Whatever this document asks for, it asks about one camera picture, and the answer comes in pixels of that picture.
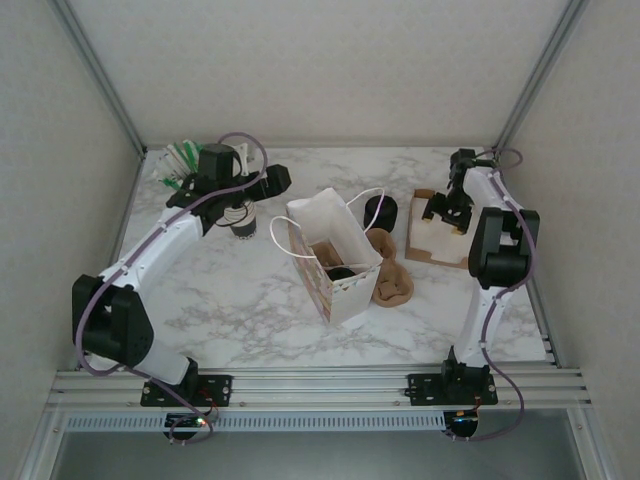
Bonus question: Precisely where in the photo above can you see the cartoon animal print gift bag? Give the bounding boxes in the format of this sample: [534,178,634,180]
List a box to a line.
[269,187,386,326]

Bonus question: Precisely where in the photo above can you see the green white wrapped straw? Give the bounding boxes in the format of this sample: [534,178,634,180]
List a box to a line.
[164,143,189,176]
[179,142,201,171]

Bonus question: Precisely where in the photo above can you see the white paper napkins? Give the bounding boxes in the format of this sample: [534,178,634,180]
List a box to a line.
[412,197,469,261]

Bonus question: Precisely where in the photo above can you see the brown cardboard box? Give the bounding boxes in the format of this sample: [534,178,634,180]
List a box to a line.
[403,188,474,271]

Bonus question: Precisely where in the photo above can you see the black cup lid stack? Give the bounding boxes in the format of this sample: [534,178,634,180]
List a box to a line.
[363,195,399,234]

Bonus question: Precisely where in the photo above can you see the small controller board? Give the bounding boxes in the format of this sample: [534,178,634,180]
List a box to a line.
[164,412,211,431]
[444,409,482,436]

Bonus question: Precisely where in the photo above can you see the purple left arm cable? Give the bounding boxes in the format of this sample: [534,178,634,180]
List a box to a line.
[74,131,269,446]

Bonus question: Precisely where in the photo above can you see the aluminium side rail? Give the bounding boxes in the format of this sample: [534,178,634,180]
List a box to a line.
[77,147,149,371]
[484,147,560,367]

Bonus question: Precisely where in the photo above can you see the aluminium frame post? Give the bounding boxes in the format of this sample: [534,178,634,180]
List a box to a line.
[52,0,149,156]
[489,0,596,159]

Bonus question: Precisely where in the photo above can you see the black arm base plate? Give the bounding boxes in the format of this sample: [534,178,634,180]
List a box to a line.
[141,373,235,407]
[407,372,500,407]

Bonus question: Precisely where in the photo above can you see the wide aluminium base rail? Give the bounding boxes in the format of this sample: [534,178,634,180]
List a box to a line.
[49,367,594,414]

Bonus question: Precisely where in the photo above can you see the white slotted cable duct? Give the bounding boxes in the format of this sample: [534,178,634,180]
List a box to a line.
[63,412,447,432]

